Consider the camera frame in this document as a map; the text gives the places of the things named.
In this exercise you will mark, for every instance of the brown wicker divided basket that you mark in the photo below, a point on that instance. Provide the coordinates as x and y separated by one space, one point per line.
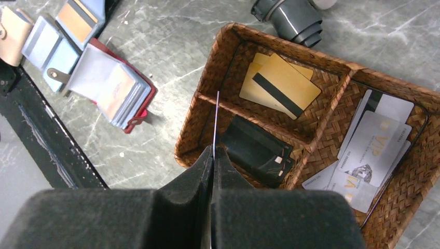
318 133

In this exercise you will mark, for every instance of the beige snap card holder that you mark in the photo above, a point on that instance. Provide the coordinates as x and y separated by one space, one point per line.
15 29

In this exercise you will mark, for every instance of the black cards in basket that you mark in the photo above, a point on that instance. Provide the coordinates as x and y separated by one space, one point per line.
264 157

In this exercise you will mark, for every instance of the open blue grey card holder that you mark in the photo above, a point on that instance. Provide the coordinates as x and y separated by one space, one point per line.
46 47

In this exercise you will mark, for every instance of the thin card edge-on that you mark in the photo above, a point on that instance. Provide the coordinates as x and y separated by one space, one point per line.
215 126

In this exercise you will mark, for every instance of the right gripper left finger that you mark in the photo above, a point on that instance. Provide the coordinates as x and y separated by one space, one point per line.
174 216

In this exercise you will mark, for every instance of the gold cards in basket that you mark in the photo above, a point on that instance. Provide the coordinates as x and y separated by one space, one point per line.
275 83

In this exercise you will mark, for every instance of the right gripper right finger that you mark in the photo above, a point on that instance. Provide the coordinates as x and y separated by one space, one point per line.
246 217

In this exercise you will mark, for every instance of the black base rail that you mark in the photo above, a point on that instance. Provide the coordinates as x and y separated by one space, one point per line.
57 155

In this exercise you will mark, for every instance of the red leather card holder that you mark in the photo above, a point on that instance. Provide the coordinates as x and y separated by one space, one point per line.
120 92

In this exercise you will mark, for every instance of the silver cards in basket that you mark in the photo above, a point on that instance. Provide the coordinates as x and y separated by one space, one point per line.
375 141

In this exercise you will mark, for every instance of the blue card holder orange card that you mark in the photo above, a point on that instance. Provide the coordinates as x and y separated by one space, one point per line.
82 20

